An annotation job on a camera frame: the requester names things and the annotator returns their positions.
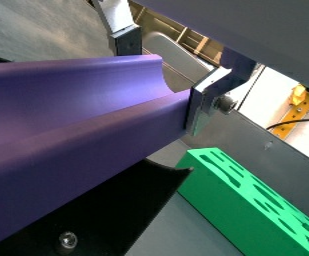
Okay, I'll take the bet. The green shape sorter block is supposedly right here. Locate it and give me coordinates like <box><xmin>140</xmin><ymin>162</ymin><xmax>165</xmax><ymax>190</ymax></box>
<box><xmin>177</xmin><ymin>148</ymin><xmax>309</xmax><ymax>256</ymax></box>

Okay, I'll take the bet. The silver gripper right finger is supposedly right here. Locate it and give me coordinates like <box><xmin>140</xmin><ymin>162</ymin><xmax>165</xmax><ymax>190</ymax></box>
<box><xmin>185</xmin><ymin>48</ymin><xmax>257</xmax><ymax>136</ymax></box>

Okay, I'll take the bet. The yellow metal frame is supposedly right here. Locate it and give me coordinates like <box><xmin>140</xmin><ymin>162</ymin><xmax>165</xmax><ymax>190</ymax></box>
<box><xmin>268</xmin><ymin>84</ymin><xmax>309</xmax><ymax>140</ymax></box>

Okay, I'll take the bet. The black cable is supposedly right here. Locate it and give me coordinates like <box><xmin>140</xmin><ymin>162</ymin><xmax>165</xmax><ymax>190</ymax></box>
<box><xmin>265</xmin><ymin>116</ymin><xmax>309</xmax><ymax>130</ymax></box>

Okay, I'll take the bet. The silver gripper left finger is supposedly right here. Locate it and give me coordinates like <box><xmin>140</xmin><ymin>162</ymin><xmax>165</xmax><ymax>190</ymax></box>
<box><xmin>93</xmin><ymin>0</ymin><xmax>143</xmax><ymax>56</ymax></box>

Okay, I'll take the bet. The purple arch object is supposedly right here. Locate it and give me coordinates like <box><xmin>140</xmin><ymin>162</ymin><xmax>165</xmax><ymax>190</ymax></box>
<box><xmin>0</xmin><ymin>55</ymin><xmax>189</xmax><ymax>241</ymax></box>

